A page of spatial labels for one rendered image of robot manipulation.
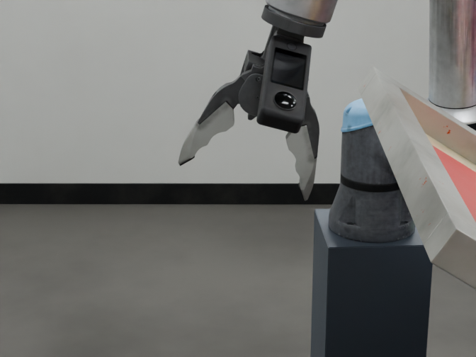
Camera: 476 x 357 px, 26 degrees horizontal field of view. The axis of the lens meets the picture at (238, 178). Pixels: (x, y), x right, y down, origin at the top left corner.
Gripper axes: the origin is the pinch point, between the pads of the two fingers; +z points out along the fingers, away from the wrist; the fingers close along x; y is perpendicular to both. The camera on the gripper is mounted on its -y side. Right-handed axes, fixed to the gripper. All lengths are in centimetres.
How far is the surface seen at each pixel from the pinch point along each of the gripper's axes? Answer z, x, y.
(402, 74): 56, -100, 380
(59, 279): 166, 30, 289
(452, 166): -5.3, -26.6, 14.6
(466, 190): -5.3, -26.5, 5.9
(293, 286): 137, -65, 283
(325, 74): 67, -64, 380
